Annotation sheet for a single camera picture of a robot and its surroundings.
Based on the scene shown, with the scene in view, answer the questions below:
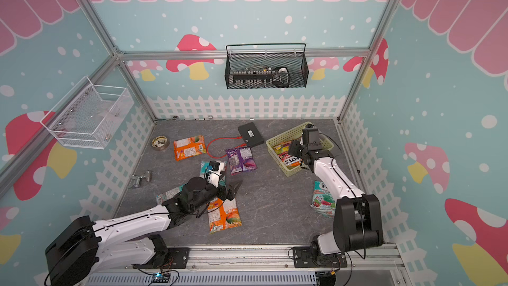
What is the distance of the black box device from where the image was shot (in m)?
1.11

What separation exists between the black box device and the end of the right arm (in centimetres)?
33

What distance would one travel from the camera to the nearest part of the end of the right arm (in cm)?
63
